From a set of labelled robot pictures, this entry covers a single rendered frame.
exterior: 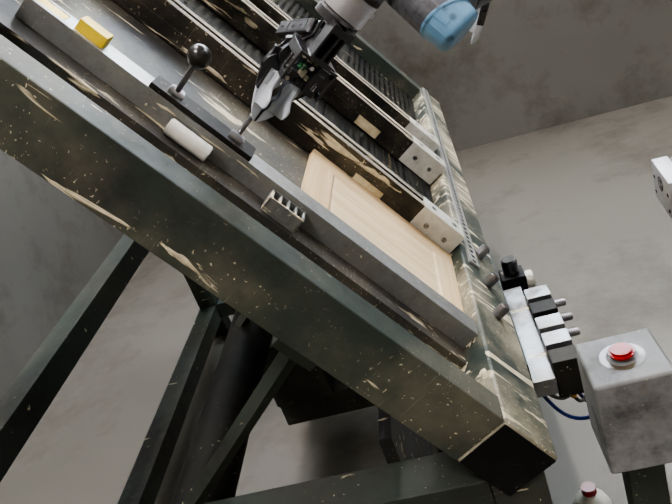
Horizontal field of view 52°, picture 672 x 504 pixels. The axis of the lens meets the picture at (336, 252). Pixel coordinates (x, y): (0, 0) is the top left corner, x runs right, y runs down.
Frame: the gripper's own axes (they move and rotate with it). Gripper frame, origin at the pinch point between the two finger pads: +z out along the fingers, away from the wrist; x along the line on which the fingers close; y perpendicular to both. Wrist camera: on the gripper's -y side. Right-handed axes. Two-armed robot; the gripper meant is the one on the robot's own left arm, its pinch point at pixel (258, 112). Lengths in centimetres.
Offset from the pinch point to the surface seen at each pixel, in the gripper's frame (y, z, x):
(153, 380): -135, 191, 98
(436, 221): -18, 6, 58
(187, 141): 0.5, 10.3, -6.7
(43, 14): -12.5, 9.0, -32.4
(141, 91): -6.3, 9.5, -15.4
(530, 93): -279, -14, 258
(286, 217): 7.9, 10.5, 12.1
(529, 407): 36, 7, 56
